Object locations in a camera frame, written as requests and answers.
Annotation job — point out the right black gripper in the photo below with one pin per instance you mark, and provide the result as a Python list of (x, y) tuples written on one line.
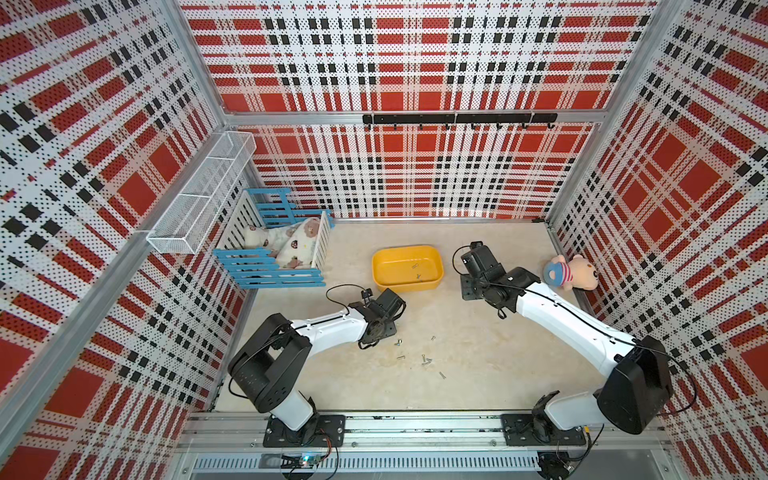
[(466, 289)]

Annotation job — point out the green circuit board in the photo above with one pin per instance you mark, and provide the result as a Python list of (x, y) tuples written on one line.
[(301, 461)]

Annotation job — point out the pink plush pig toy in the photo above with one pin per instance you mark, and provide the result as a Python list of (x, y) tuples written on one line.
[(576, 273)]

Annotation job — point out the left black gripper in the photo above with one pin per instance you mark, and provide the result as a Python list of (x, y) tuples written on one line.
[(391, 329)]

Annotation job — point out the white wire mesh basket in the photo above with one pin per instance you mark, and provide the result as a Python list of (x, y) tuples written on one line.
[(186, 223)]

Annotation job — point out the yellow plastic storage box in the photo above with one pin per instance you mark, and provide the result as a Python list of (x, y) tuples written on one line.
[(388, 272)]

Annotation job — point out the black hook rail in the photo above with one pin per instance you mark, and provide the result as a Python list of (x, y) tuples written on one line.
[(446, 119)]

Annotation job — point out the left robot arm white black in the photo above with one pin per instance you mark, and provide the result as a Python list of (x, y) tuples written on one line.
[(267, 368)]

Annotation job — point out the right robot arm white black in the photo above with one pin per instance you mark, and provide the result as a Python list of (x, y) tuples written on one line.
[(636, 373)]

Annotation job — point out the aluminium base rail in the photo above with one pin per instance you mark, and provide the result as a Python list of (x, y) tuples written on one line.
[(423, 444)]

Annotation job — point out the white plush toy in crate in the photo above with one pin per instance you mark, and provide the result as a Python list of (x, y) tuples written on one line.
[(292, 246)]

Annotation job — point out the blue white slatted crate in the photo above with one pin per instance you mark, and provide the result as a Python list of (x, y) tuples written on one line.
[(252, 268)]

